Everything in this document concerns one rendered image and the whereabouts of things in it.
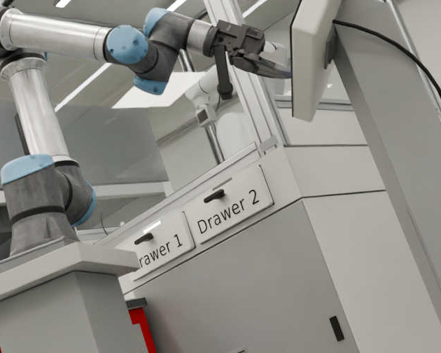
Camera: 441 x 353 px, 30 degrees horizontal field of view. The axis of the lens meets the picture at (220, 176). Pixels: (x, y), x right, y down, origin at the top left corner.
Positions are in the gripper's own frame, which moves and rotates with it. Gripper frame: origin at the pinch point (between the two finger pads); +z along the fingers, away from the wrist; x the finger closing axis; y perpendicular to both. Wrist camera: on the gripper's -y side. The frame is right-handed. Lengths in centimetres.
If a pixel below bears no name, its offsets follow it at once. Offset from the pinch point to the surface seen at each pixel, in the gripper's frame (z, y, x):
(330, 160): 12.7, -4.2, 41.3
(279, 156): 0.9, -11.0, 28.8
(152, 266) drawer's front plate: -27, -46, 64
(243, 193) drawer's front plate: -5.5, -21.8, 36.5
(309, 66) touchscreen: 6.0, -4.8, -22.9
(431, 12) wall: 25, 184, 323
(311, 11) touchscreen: 4.8, -0.7, -38.4
